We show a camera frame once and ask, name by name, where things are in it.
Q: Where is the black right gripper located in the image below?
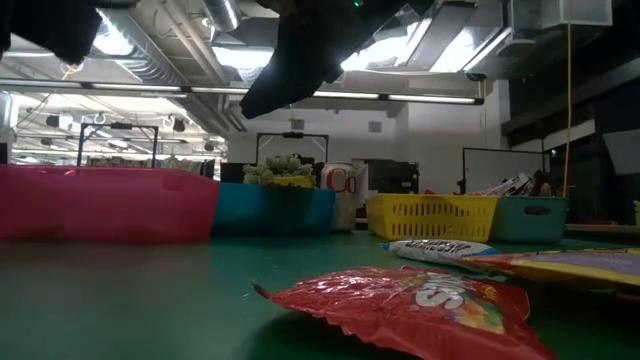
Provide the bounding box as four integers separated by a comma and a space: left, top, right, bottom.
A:
239, 0, 436, 120

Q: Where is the blue plastic bin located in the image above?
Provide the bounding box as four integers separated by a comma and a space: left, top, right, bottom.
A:
212, 182, 337, 237

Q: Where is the blue white candy bar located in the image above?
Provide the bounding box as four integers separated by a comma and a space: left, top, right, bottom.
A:
382, 238, 502, 266

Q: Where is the white red candy bar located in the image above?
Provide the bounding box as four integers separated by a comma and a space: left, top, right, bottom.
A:
472, 172, 531, 197

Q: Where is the red Skittles packet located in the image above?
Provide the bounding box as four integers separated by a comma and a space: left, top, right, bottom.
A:
252, 265, 559, 360

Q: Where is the brown candy bar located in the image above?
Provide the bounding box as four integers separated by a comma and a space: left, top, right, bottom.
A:
530, 169, 555, 197

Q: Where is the yellow purple candy packet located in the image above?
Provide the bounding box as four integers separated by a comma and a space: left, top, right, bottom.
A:
459, 248, 640, 291

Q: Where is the artificial green plant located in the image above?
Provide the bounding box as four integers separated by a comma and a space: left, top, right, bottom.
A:
242, 153, 317, 187

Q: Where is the silver Diet Coke can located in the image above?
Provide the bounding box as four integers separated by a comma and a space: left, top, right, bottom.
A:
320, 160, 369, 231

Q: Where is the black cabinet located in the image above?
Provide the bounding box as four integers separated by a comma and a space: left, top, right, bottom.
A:
367, 158, 420, 195

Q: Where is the pink plastic bin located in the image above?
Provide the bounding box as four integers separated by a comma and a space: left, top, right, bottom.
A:
0, 164, 221, 245

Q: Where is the yellow plastic basket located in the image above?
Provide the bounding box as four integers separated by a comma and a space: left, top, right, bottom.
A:
366, 193, 500, 244

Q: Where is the small teal plastic bin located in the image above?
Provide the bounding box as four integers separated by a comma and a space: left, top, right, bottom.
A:
492, 195, 570, 245

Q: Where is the black stand frame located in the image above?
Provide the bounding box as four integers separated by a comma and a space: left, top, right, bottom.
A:
76, 122, 160, 166
255, 131, 330, 166

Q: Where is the silver ventilation duct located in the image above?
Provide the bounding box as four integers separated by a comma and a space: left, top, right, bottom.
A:
202, 0, 241, 32

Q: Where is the yellow hanging cable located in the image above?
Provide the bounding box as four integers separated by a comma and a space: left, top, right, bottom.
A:
563, 0, 574, 199

